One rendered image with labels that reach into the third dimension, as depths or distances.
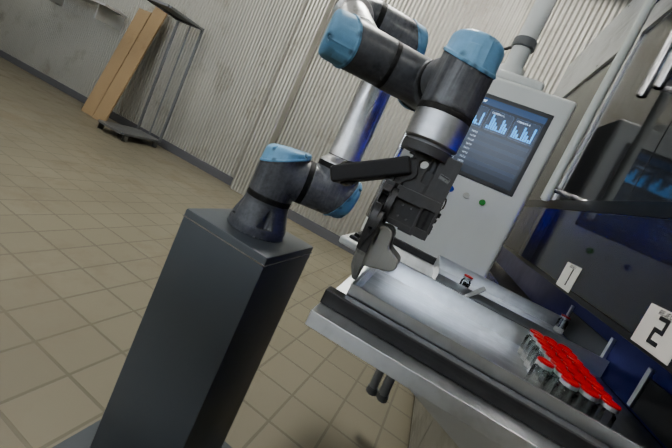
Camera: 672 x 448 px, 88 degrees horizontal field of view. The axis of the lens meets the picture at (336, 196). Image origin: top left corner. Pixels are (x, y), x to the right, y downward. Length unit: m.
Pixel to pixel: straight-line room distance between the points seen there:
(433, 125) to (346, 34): 0.18
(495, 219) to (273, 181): 0.85
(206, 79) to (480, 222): 4.93
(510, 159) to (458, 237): 0.33
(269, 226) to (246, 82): 4.53
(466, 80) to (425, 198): 0.15
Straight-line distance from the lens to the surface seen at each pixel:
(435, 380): 0.44
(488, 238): 1.39
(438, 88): 0.48
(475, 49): 0.50
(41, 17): 9.16
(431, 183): 0.48
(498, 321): 0.73
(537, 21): 1.62
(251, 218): 0.86
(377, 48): 0.55
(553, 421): 0.49
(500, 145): 1.40
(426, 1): 4.81
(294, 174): 0.85
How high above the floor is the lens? 1.06
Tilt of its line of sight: 7 degrees down
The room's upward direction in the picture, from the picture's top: 25 degrees clockwise
